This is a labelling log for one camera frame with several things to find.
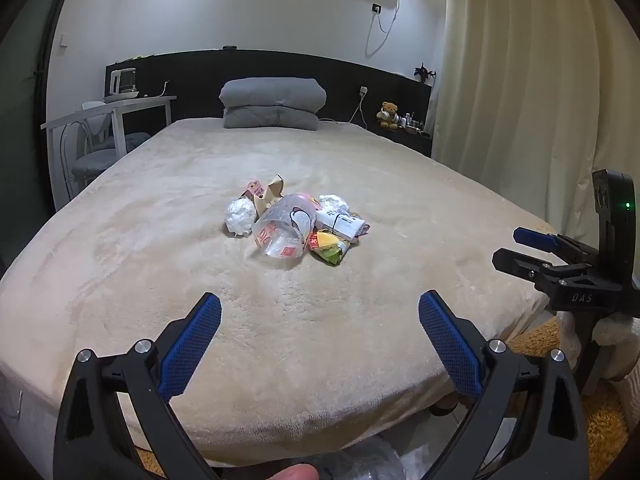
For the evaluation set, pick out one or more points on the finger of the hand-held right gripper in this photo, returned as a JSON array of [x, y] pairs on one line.
[[535, 237], [515, 262]]

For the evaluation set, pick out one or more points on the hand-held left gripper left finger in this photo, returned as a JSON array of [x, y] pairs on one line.
[[192, 345]]

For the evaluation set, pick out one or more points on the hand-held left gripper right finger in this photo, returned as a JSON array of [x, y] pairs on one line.
[[450, 345]]

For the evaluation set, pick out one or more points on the white plastic ball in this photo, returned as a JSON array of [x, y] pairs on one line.
[[334, 202], [240, 215]]

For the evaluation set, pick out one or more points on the clear plastic bin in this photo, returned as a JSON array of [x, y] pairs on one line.
[[370, 460]]

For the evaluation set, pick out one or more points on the clear plastic cup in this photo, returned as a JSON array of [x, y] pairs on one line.
[[280, 230]]

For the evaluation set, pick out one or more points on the yellow green chip bag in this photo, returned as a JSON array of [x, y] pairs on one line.
[[332, 247]]

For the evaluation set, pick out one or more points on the red snack packet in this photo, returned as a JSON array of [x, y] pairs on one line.
[[313, 240]]

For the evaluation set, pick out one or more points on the beige paper bag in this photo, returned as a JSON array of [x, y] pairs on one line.
[[265, 200]]

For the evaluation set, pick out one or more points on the white packet with black band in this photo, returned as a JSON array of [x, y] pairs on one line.
[[340, 222]]

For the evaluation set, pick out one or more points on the pink box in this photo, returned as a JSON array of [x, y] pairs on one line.
[[252, 189]]

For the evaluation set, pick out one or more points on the person's left hand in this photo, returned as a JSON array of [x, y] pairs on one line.
[[295, 472]]

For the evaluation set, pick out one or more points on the bed with beige blanket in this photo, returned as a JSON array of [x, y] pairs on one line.
[[150, 260]]

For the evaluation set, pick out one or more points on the cream curtain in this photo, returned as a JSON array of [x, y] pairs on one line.
[[525, 85]]

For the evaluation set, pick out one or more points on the cluster of small bottles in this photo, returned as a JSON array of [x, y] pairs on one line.
[[412, 124]]

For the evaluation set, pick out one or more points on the orange brown shaggy rug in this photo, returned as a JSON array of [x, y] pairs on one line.
[[605, 435]]

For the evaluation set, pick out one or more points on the brown teddy bear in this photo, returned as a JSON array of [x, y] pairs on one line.
[[388, 116]]

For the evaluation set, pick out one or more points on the clear chair with grey cushion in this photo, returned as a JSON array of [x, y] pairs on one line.
[[95, 160]]

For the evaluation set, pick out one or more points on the white desk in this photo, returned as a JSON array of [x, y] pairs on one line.
[[120, 107]]

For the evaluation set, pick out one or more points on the grey folded quilt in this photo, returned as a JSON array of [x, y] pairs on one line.
[[272, 95]]

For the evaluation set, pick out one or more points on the dark framed glass door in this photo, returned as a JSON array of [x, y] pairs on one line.
[[25, 135]]

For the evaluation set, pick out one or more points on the white electric kettle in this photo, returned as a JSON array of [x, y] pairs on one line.
[[122, 82]]

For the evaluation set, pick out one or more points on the black headboard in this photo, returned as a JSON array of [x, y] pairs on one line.
[[175, 70]]

